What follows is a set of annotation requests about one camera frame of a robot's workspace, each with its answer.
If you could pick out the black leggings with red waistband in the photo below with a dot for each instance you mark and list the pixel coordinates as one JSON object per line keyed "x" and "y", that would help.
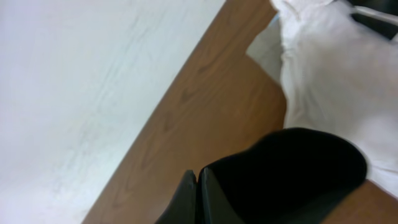
{"x": 295, "y": 175}

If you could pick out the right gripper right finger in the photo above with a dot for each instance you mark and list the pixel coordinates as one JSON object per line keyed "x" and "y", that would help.
{"x": 212, "y": 204}

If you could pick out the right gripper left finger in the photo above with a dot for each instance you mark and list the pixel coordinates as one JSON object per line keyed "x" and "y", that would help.
{"x": 182, "y": 207}

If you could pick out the crumpled white shirt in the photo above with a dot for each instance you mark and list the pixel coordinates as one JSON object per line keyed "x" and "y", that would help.
{"x": 336, "y": 62}

